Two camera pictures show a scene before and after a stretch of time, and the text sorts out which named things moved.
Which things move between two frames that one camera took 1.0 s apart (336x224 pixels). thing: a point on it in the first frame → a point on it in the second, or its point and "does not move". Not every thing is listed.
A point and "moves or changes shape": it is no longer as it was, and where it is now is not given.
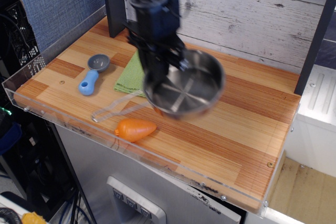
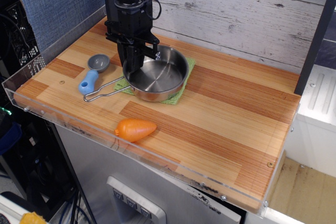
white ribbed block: [318, 101] does not move
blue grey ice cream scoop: [96, 63] does not move
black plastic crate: [22, 46] does not move
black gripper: [156, 27] → [133, 25]
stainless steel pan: [184, 94] moves or changes shape
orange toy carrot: [131, 130] does not move
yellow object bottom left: [32, 218] does not move
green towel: [132, 81] → [173, 100]
